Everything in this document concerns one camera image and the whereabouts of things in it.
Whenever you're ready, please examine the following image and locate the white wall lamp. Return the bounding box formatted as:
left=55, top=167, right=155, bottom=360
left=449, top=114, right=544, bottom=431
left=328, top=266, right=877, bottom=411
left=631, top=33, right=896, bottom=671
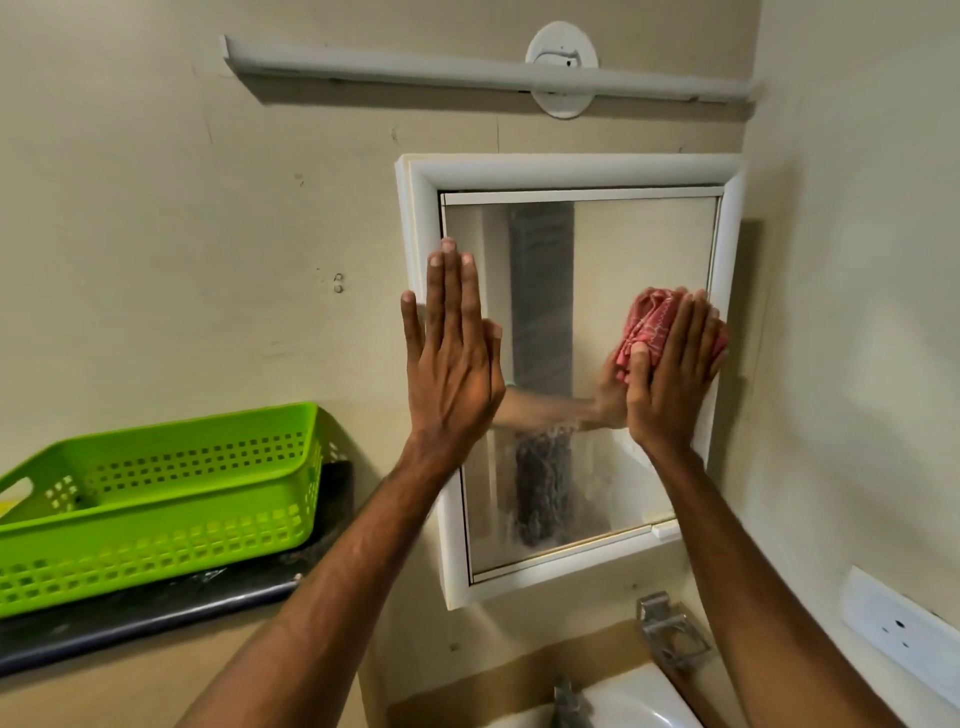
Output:
left=524, top=20, right=600, bottom=120

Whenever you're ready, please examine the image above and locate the white tube light fixture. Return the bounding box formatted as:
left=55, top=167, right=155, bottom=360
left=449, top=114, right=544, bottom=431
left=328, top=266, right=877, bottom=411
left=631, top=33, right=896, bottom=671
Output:
left=221, top=33, right=755, bottom=105

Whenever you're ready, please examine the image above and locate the person's left forearm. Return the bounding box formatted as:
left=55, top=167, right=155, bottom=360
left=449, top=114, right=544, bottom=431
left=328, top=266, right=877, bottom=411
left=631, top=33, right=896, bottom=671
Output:
left=176, top=442, right=481, bottom=728

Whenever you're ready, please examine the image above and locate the chrome basin faucet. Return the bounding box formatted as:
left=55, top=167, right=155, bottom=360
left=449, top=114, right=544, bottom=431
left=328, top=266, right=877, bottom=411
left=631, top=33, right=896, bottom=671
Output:
left=553, top=678, right=594, bottom=728

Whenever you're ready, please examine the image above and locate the chrome wall soap holder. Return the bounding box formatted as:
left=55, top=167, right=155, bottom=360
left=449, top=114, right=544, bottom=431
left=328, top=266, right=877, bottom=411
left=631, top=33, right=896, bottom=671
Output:
left=635, top=592, right=714, bottom=673

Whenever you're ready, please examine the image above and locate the person's right hand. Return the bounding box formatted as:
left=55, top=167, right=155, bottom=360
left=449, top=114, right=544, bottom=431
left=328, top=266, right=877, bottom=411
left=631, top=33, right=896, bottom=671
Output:
left=624, top=287, right=730, bottom=459

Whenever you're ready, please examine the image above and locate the red checked cloth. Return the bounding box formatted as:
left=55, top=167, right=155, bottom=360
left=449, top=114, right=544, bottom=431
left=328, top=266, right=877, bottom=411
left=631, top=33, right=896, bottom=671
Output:
left=614, top=287, right=730, bottom=388

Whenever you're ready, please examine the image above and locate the white wall switch panel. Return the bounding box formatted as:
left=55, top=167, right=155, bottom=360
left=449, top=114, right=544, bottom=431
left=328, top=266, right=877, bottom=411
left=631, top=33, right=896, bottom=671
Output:
left=839, top=566, right=960, bottom=691

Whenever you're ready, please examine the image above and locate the person's left hand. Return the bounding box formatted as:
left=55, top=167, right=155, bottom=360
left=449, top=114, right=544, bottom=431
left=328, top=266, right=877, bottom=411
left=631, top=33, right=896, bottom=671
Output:
left=401, top=238, right=508, bottom=459

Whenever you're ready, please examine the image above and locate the white wash basin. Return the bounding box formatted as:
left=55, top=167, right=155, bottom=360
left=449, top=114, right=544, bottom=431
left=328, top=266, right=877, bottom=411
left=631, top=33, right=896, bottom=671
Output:
left=487, top=661, right=706, bottom=728

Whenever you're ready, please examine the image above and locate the person's right forearm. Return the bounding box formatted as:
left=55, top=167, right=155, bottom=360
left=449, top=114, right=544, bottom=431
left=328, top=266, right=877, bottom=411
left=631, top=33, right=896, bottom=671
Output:
left=652, top=442, right=909, bottom=728

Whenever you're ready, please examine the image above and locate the white framed mirror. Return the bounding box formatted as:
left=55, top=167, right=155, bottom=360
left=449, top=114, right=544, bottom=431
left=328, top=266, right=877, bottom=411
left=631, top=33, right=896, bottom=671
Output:
left=395, top=153, right=748, bottom=611

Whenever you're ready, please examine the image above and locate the green plastic basket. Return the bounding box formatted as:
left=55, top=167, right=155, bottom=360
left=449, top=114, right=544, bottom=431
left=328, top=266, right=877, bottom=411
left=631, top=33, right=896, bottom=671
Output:
left=0, top=402, right=350, bottom=620

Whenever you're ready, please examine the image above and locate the black stone shelf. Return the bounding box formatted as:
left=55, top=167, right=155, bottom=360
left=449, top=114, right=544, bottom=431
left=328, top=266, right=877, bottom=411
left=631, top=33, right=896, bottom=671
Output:
left=0, top=461, right=355, bottom=676

